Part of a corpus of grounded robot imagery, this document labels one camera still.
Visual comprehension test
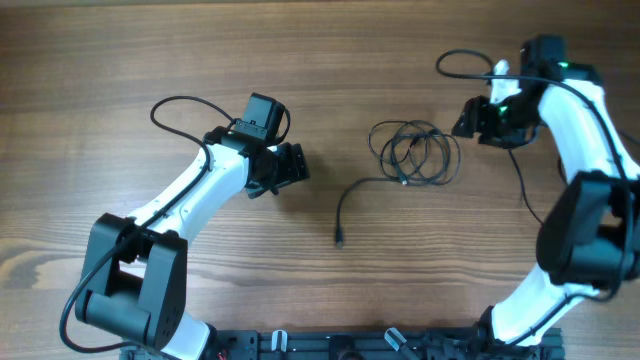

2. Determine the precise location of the thick black USB cable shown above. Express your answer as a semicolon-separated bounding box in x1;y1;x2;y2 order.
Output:
333;119;462;250

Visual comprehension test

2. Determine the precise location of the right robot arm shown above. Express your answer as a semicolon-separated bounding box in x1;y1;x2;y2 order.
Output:
452;35;639;347

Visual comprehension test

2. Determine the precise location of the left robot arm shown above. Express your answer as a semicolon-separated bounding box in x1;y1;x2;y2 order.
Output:
59;93;309;359

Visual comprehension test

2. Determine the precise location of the black left camera cable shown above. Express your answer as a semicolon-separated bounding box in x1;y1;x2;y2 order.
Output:
58;94;292;354

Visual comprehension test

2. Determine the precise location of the black camera cable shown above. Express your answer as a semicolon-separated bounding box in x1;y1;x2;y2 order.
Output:
434;48;636;346
58;94;292;354

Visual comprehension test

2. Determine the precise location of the black right camera cable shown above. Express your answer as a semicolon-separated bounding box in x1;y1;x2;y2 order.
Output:
434;48;636;346

